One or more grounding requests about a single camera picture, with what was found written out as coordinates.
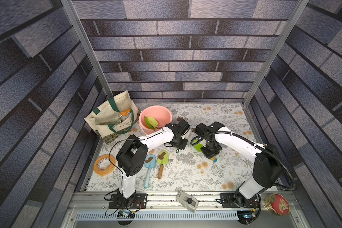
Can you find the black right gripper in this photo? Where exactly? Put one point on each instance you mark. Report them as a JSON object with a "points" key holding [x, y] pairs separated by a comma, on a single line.
{"points": [[211, 152]]}

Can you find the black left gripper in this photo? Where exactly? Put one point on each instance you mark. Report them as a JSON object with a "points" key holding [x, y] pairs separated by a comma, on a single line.
{"points": [[183, 146]]}

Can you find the pink plastic bucket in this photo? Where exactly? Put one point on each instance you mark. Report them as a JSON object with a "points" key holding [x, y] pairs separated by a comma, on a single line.
{"points": [[160, 113]]}

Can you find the green shovel brown handle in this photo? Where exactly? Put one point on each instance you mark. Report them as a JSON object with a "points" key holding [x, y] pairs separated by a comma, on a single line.
{"points": [[153, 121]]}

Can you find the green trowel brown handle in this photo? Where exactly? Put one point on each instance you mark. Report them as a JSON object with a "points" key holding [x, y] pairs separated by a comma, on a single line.
{"points": [[162, 160]]}

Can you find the green trowel yellow blue handle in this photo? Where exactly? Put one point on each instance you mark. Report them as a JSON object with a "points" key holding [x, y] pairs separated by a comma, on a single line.
{"points": [[148, 123]]}

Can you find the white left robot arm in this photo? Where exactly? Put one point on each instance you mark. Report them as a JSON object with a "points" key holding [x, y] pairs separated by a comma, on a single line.
{"points": [[132, 156]]}

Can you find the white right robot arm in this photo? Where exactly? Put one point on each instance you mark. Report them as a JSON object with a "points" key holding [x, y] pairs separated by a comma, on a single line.
{"points": [[268, 169]]}

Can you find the blue trowel with soil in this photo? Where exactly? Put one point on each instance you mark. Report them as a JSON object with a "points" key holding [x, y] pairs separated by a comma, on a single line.
{"points": [[150, 163]]}

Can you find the grey tape dispenser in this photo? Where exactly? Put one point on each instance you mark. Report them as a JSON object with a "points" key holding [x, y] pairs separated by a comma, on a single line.
{"points": [[187, 201]]}

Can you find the cream canvas tote bag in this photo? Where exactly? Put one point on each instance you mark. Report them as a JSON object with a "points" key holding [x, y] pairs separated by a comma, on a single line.
{"points": [[114, 117]]}

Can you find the round red gold tin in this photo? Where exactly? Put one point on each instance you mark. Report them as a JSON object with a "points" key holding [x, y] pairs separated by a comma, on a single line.
{"points": [[277, 204]]}

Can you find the orange tape roll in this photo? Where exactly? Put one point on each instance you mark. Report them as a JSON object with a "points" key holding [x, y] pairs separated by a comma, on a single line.
{"points": [[104, 165]]}

